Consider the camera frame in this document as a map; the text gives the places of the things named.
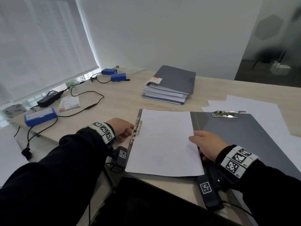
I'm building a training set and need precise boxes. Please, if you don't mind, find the black adapter cable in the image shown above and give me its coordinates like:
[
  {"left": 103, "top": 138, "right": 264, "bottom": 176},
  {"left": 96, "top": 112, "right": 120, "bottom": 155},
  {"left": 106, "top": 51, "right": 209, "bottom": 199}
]
[{"left": 57, "top": 86, "right": 105, "bottom": 117}]

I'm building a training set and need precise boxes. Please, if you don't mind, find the white card with red print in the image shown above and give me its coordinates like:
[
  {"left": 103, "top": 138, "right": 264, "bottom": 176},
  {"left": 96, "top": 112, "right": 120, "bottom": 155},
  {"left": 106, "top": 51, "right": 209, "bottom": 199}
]
[{"left": 59, "top": 96, "right": 81, "bottom": 113}]

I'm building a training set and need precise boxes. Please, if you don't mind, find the person's right forearm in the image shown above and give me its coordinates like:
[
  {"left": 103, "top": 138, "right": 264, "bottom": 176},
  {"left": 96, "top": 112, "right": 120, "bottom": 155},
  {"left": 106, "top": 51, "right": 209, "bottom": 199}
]
[{"left": 216, "top": 160, "right": 301, "bottom": 226}]

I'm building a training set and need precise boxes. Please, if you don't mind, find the person's left forearm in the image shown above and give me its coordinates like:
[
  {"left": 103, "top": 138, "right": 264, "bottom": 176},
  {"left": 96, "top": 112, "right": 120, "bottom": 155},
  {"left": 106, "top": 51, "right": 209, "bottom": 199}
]
[{"left": 0, "top": 127, "right": 116, "bottom": 226}]

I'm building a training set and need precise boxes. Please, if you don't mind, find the black camera cable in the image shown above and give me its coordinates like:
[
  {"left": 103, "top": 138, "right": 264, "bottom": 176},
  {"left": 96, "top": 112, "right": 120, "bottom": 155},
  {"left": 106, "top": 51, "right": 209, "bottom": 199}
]
[
  {"left": 88, "top": 162, "right": 113, "bottom": 226},
  {"left": 222, "top": 201, "right": 254, "bottom": 217}
]

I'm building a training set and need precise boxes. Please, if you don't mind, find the white box behind glass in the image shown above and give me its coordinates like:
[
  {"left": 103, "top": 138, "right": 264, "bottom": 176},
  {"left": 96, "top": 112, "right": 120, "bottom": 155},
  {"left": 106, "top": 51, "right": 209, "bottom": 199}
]
[{"left": 270, "top": 61, "right": 291, "bottom": 75}]

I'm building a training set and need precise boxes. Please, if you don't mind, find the person's left hand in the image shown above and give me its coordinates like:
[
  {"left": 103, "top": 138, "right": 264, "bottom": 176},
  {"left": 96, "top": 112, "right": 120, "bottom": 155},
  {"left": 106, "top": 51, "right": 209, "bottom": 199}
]
[{"left": 106, "top": 118, "right": 135, "bottom": 143}]

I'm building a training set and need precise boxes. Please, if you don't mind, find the gray hexagon sticker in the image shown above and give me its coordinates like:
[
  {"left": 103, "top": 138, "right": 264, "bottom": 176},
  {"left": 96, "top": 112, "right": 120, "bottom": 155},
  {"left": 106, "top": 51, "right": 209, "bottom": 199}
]
[{"left": 255, "top": 14, "right": 284, "bottom": 41}]

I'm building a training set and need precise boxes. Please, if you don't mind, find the white roller blind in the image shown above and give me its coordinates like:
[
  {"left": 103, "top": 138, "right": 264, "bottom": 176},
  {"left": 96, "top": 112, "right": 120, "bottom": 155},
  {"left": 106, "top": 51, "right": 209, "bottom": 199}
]
[{"left": 0, "top": 0, "right": 99, "bottom": 106}]

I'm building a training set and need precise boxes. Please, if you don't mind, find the dark chair behind glass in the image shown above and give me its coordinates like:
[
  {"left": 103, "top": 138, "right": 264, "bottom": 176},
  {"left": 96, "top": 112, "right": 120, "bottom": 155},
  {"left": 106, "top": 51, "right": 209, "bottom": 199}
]
[{"left": 253, "top": 48, "right": 285, "bottom": 68}]

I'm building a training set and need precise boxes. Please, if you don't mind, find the frosted glass door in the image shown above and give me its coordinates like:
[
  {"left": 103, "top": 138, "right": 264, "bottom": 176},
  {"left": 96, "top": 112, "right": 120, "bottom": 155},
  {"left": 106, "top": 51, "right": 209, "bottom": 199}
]
[{"left": 235, "top": 0, "right": 301, "bottom": 87}]

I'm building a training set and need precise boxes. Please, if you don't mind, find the blue box with white label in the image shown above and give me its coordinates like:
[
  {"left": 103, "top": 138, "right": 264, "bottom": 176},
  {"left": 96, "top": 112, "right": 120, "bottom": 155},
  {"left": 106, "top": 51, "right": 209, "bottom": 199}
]
[{"left": 24, "top": 107, "right": 58, "bottom": 127}]

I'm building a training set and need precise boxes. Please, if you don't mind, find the black power adapter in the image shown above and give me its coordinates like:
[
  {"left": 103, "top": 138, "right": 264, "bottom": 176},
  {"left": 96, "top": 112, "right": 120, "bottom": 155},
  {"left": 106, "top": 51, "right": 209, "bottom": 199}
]
[{"left": 37, "top": 90, "right": 62, "bottom": 108}]

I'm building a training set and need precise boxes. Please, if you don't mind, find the black power cable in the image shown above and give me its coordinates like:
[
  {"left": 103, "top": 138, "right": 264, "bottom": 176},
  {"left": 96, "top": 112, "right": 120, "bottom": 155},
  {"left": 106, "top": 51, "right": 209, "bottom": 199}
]
[{"left": 14, "top": 117, "right": 58, "bottom": 161}]

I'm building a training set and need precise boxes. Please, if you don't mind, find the blue folder with dark logo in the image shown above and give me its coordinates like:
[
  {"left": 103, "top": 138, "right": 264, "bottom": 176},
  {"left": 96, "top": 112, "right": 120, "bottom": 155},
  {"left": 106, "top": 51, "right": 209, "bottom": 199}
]
[{"left": 142, "top": 95, "right": 185, "bottom": 105}]

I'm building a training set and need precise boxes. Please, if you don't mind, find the silver round tin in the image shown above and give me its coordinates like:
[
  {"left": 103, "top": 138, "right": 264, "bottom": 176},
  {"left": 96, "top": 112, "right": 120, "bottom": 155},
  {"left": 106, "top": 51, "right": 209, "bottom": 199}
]
[{"left": 2, "top": 104, "right": 28, "bottom": 118}]

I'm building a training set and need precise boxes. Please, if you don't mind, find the pile of white paper sheets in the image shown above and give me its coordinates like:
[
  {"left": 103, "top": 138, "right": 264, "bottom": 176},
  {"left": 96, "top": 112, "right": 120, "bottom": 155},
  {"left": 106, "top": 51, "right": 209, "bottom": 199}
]
[{"left": 201, "top": 94, "right": 301, "bottom": 172}]

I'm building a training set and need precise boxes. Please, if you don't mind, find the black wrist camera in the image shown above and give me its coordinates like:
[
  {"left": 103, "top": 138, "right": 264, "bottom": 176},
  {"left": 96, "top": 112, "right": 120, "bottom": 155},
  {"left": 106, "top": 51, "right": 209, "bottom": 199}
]
[
  {"left": 197, "top": 162, "right": 225, "bottom": 211},
  {"left": 110, "top": 146, "right": 128, "bottom": 173}
]

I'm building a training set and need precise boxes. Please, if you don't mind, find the person's right hand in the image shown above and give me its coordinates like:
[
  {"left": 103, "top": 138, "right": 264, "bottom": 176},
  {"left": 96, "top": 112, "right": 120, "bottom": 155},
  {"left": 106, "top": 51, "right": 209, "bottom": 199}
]
[{"left": 189, "top": 131, "right": 229, "bottom": 163}]

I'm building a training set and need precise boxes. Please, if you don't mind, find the white wristband with black markers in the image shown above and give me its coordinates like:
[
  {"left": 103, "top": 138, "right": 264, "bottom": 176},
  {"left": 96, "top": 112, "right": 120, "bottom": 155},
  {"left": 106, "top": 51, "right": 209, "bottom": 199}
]
[
  {"left": 217, "top": 145, "right": 260, "bottom": 184},
  {"left": 88, "top": 121, "right": 116, "bottom": 148}
]

